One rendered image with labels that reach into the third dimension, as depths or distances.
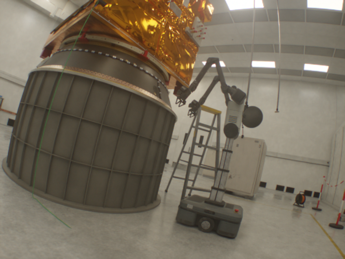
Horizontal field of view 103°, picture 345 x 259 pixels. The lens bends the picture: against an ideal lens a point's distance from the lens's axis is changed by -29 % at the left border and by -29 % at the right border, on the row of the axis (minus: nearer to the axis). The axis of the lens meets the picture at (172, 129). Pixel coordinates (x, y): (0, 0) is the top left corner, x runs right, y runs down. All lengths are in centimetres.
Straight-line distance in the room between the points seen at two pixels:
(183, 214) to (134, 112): 111
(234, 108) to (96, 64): 148
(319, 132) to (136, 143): 823
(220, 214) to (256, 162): 308
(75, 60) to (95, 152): 94
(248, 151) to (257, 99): 500
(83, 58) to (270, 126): 820
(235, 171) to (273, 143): 430
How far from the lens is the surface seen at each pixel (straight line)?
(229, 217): 187
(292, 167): 879
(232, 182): 490
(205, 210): 189
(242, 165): 485
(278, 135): 895
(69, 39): 254
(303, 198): 564
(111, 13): 212
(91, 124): 173
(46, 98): 196
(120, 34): 216
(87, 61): 200
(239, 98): 193
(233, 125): 202
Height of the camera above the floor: 68
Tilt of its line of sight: 7 degrees up
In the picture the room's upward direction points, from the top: 14 degrees clockwise
